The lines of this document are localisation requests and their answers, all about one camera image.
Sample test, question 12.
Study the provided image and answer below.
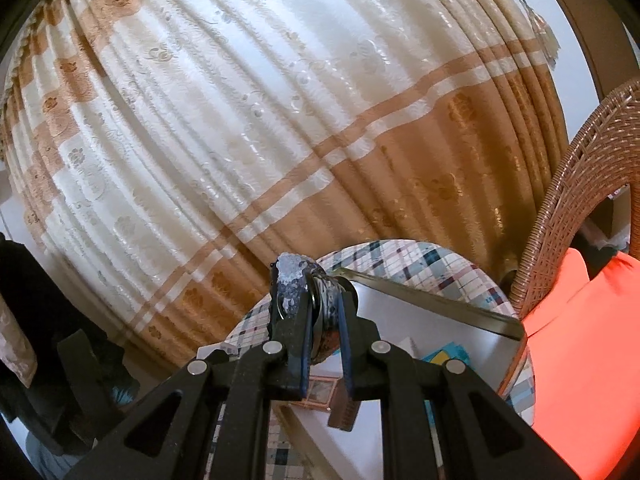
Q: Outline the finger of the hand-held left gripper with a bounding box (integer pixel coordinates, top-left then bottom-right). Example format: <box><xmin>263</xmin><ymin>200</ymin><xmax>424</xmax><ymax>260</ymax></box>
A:
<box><xmin>56</xmin><ymin>329</ymin><xmax>128</xmax><ymax>456</ymax></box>

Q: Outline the blue printed toy block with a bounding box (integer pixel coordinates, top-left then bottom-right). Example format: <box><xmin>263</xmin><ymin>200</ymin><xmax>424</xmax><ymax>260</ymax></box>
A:
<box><xmin>420</xmin><ymin>342</ymin><xmax>473</xmax><ymax>366</ymax></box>

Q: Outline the orange-red cushion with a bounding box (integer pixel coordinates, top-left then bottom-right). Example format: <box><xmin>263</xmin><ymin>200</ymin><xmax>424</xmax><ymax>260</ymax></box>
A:
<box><xmin>520</xmin><ymin>247</ymin><xmax>640</xmax><ymax>480</ymax></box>

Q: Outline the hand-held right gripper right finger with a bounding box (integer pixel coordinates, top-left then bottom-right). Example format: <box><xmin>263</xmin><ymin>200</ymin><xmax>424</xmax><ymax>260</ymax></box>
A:
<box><xmin>336</xmin><ymin>280</ymin><xmax>577</xmax><ymax>480</ymax></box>

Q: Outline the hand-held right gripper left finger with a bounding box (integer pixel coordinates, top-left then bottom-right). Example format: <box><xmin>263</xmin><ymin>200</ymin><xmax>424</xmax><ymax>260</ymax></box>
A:
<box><xmin>65</xmin><ymin>259</ymin><xmax>315</xmax><ymax>480</ymax></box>

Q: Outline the mottled grey stone toy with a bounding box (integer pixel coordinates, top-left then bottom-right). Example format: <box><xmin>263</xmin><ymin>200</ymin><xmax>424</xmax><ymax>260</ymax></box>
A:
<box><xmin>272</xmin><ymin>252</ymin><xmax>343</xmax><ymax>366</ymax></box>

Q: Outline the brown wooden frame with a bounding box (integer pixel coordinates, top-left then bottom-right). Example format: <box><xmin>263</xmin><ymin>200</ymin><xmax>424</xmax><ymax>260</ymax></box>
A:
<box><xmin>530</xmin><ymin>0</ymin><xmax>640</xmax><ymax>106</ymax></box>

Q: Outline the brown wicker chair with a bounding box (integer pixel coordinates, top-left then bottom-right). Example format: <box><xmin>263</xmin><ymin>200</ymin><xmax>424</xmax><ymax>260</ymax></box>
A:
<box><xmin>507</xmin><ymin>77</ymin><xmax>640</xmax><ymax>321</ymax></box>

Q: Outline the pink framed tile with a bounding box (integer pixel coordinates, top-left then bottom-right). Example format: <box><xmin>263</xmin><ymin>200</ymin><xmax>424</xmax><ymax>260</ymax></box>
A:
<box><xmin>302</xmin><ymin>377</ymin><xmax>338</xmax><ymax>411</ymax></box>

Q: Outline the cream and tan curtain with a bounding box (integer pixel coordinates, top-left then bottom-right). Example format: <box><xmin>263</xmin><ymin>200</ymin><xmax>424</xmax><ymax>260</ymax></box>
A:
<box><xmin>0</xmin><ymin>0</ymin><xmax>571</xmax><ymax>361</ymax></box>

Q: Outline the white metal-rimmed tray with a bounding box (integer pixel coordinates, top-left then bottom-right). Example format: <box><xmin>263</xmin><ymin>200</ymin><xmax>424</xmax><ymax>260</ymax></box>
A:
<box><xmin>272</xmin><ymin>267</ymin><xmax>528</xmax><ymax>480</ymax></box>

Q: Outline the brown rectangular block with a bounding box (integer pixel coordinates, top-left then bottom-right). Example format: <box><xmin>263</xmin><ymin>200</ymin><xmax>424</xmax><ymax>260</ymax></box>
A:
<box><xmin>327</xmin><ymin>385</ymin><xmax>358</xmax><ymax>433</ymax></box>

